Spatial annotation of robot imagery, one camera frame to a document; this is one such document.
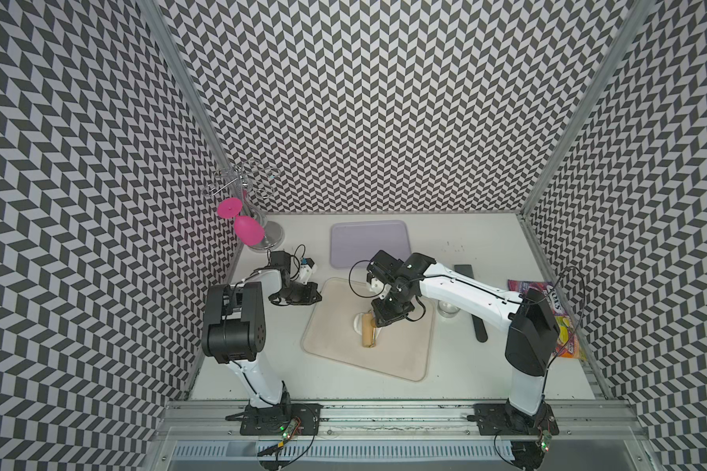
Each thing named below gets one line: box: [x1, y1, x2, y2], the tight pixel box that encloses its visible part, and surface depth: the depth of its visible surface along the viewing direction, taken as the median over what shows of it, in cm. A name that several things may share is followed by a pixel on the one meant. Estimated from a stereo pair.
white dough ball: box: [352, 313, 382, 342], surface depth 88 cm
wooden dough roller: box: [361, 312, 376, 349], surface depth 85 cm
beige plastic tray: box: [301, 276, 433, 382], surface depth 87 cm
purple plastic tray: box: [329, 219, 412, 268], surface depth 113 cm
